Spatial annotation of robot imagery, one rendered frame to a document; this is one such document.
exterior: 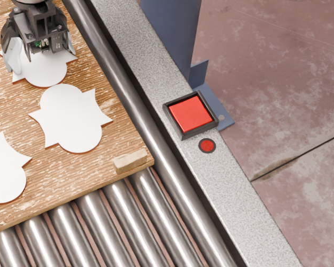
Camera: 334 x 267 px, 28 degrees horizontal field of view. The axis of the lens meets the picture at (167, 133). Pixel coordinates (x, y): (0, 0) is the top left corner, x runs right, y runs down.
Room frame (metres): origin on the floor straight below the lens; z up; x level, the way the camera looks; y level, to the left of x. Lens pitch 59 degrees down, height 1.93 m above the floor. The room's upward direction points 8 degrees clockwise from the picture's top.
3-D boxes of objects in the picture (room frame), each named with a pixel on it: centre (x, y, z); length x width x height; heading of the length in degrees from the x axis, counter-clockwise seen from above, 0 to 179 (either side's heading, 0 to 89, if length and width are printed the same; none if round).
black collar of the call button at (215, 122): (0.65, -0.04, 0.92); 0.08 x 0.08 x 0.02; 34
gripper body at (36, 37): (0.70, 0.24, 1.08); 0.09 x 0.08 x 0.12; 34
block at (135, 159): (0.53, 0.05, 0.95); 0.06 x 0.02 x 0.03; 125
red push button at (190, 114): (0.65, -0.04, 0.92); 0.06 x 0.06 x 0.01; 34
